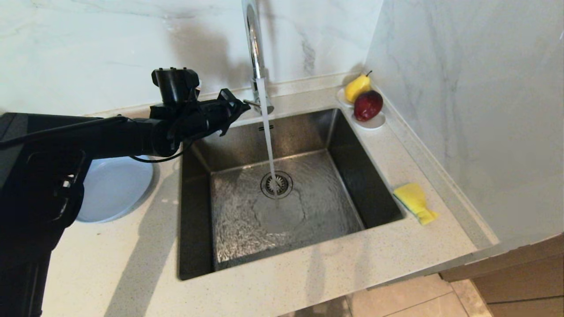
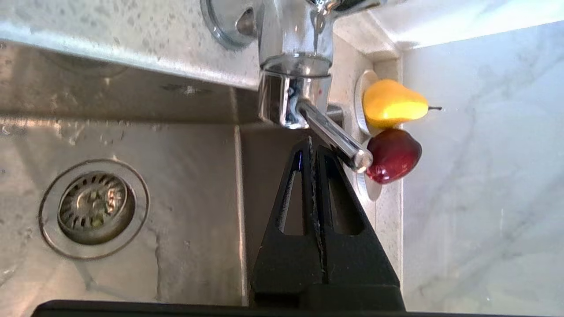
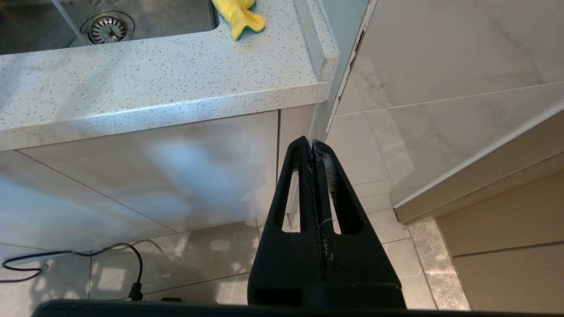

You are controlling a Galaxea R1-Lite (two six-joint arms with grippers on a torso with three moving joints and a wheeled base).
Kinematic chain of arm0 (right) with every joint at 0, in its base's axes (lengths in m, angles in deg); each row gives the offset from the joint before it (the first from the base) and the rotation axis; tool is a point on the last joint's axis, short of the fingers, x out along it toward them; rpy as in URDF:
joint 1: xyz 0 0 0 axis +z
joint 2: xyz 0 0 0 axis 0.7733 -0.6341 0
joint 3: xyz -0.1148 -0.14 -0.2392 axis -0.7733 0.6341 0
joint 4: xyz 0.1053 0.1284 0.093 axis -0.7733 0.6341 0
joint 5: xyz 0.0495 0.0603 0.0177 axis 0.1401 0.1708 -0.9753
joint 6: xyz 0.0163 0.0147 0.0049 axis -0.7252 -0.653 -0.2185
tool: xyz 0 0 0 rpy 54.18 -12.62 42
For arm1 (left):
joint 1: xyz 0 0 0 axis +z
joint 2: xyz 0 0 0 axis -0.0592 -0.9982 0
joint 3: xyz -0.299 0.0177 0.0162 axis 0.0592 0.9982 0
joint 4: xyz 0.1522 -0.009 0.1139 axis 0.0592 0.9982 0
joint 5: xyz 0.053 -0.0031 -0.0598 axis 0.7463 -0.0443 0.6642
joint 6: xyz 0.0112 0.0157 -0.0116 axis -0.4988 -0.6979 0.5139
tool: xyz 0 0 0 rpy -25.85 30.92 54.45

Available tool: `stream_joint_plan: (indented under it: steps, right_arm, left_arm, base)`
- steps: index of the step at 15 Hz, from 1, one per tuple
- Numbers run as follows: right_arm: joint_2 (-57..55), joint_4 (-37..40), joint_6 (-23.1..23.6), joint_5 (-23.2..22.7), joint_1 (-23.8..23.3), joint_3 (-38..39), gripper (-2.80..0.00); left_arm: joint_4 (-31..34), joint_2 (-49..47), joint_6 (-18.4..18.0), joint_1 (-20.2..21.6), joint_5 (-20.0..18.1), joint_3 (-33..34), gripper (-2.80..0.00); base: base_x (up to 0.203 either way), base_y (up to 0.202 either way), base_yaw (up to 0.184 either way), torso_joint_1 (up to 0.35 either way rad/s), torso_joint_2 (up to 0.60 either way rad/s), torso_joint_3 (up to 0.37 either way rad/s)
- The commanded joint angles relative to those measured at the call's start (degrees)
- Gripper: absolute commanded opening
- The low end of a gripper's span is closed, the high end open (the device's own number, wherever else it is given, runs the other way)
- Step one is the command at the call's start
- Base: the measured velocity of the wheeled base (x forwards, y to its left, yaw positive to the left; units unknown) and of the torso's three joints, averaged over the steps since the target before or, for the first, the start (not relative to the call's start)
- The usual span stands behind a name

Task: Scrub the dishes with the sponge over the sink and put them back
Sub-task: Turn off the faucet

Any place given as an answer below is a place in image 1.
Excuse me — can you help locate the gray plate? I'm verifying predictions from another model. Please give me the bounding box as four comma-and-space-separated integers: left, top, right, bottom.
76, 155, 155, 223

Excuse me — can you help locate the stainless steel sink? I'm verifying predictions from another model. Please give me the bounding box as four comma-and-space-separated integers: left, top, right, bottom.
176, 109, 404, 281

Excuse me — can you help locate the light wooden cabinet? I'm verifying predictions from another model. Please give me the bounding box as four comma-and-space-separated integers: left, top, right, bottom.
441, 236, 564, 317

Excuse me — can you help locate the dark red apple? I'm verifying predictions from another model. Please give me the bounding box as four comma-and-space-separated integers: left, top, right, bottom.
354, 90, 384, 122

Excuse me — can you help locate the yellow sponge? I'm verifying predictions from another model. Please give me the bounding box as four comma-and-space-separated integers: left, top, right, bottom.
393, 183, 439, 225

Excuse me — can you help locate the chrome faucet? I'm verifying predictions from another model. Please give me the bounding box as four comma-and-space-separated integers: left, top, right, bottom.
241, 0, 275, 115

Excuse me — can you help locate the yellow pear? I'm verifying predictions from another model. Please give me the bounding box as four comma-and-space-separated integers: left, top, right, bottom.
344, 70, 373, 104

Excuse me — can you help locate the metal sink drain strainer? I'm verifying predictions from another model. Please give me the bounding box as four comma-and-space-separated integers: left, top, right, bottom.
260, 171, 294, 200

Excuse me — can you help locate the small white fruit dish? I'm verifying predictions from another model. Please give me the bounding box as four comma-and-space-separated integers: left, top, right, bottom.
337, 88, 387, 131

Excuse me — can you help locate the running water stream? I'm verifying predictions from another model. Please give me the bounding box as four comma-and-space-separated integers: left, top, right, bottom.
257, 78, 282, 207

